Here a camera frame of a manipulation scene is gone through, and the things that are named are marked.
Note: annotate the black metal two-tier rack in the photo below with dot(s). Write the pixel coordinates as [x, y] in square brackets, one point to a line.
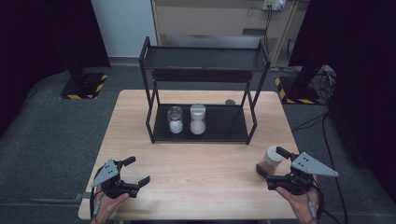
[224, 124]

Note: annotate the dark curtain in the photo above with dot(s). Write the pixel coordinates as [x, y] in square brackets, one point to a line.
[364, 77]
[37, 46]

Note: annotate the person's right hand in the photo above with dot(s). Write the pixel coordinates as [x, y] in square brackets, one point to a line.
[299, 205]

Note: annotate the silver-lidded jar of white powder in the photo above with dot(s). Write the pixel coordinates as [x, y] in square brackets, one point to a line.
[175, 121]

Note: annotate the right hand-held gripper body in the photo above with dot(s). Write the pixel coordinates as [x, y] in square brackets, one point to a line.
[311, 166]

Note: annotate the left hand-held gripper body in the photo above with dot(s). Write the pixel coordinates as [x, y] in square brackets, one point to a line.
[107, 174]

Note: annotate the person's left hand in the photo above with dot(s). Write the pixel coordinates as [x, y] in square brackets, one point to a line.
[107, 207]

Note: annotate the black stand with hazard-striped base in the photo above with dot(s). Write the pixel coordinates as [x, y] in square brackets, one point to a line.
[299, 91]
[81, 85]

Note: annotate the light wooden cabinet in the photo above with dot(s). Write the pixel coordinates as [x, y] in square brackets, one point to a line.
[211, 18]

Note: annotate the white power strip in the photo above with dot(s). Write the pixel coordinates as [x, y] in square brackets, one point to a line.
[274, 4]

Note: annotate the white-lidded jar of brown powder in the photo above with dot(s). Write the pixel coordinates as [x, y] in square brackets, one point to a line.
[271, 160]

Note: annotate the small grey disc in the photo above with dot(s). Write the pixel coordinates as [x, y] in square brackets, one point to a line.
[230, 101]

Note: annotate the white-lidded jar of white powder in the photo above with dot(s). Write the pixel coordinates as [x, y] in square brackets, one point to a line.
[198, 119]

